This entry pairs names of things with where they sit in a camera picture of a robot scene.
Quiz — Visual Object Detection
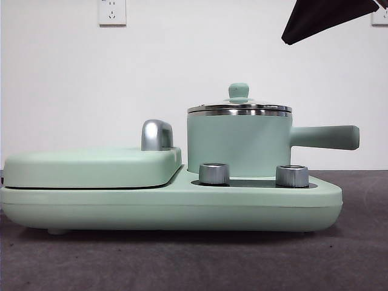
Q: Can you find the glass pot lid green knob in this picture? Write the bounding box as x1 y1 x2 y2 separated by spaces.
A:
186 83 293 113

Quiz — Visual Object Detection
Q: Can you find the mint green hinged griddle lid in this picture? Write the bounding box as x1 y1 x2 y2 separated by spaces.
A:
2 145 182 189

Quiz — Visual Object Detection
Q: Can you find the silver control knob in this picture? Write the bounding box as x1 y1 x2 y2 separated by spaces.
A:
198 162 230 186
275 164 310 187

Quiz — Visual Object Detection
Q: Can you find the black control panel strip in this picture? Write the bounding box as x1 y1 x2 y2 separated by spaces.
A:
190 178 310 189

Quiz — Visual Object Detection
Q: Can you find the mint green breakfast machine base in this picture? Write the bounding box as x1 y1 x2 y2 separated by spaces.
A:
0 165 343 236

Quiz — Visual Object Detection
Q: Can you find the white wall socket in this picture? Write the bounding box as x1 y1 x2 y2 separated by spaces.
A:
372 5 388 27
98 0 127 27

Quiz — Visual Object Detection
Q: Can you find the mint green pot with handle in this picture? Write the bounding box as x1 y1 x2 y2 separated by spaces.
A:
186 109 361 179

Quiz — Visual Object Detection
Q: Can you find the silver griddle lid handle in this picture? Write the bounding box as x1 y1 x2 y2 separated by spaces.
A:
140 119 175 152

